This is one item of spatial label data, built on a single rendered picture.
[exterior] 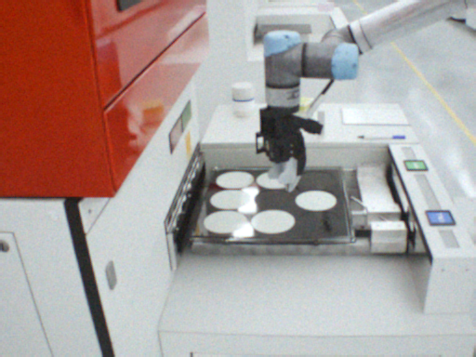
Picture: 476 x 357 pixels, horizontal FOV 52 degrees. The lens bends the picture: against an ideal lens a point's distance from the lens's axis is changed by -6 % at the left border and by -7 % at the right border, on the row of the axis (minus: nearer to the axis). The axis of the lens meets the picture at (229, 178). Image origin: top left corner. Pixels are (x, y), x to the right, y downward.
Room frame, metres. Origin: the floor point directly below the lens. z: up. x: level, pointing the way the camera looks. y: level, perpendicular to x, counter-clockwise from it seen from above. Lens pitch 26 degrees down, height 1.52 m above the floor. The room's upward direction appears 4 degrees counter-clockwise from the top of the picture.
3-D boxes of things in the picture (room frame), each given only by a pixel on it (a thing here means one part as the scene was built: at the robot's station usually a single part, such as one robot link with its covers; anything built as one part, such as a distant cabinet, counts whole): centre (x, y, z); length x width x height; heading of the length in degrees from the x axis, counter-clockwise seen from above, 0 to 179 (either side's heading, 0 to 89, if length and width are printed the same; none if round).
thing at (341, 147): (1.51, -0.26, 0.89); 0.62 x 0.35 x 0.14; 82
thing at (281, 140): (1.05, -0.12, 1.11); 0.09 x 0.08 x 0.12; 123
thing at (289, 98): (1.05, -0.12, 1.19); 0.08 x 0.08 x 0.05
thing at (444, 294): (1.02, -0.46, 0.89); 0.55 x 0.09 x 0.14; 172
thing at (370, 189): (1.12, -0.37, 0.87); 0.36 x 0.08 x 0.03; 172
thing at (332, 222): (1.14, -0.11, 0.90); 0.34 x 0.34 x 0.01; 82
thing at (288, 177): (1.04, -0.13, 1.01); 0.06 x 0.03 x 0.09; 123
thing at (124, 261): (0.98, 0.14, 1.02); 0.82 x 0.03 x 0.40; 172
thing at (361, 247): (1.01, -0.15, 0.84); 0.50 x 0.02 x 0.03; 82
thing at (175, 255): (1.15, 0.10, 0.89); 0.44 x 0.02 x 0.10; 172
